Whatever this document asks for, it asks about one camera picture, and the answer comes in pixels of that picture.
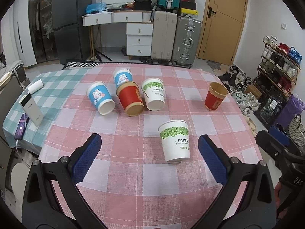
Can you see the rear blue paper cup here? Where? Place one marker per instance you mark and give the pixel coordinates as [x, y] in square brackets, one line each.
[122, 76]

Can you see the stacked shoe boxes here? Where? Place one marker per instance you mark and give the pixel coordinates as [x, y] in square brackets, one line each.
[188, 8]

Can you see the shoe rack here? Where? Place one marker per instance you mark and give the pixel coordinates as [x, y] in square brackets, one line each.
[280, 65]

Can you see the person's right hand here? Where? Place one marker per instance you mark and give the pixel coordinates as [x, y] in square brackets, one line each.
[276, 193]

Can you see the white power bank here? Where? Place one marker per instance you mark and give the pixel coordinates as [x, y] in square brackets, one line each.
[31, 109]

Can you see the white drawer desk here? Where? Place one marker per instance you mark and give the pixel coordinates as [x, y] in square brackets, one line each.
[131, 31]

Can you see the upright red paper cup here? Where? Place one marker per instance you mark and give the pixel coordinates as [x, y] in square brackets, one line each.
[216, 94]

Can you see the wooden door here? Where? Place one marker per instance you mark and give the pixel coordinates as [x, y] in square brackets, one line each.
[223, 23]

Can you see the beige suitcase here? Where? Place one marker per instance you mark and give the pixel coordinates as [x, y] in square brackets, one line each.
[164, 30]

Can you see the smartphone with purple screen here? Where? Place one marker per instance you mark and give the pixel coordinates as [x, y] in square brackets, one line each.
[19, 133]

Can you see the black glass cabinet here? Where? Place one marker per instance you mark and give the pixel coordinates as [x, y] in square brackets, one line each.
[41, 30]

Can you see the lying red paper cup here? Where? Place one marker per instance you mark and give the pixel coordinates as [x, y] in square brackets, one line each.
[130, 98]

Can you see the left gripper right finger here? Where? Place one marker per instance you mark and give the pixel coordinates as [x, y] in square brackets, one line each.
[246, 199]

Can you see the grey aluminium suitcase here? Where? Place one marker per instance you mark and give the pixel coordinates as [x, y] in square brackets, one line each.
[186, 40]

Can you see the lying white green paper cup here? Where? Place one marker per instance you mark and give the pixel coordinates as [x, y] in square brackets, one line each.
[153, 89]

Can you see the pink checked tablecloth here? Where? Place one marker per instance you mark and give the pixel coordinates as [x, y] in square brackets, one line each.
[129, 184]

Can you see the black refrigerator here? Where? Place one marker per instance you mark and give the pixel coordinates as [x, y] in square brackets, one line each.
[71, 37]

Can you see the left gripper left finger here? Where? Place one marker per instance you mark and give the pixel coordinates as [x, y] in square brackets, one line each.
[51, 196]

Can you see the front lying blue paper cup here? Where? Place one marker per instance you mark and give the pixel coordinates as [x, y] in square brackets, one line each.
[100, 98]

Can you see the blue plastic bag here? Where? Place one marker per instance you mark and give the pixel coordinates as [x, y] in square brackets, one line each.
[96, 8]

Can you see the white green paper cup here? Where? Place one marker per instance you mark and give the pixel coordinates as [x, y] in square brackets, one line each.
[174, 136]
[153, 89]

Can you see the green checked tablecloth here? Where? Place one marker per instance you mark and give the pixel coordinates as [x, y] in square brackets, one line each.
[57, 88]

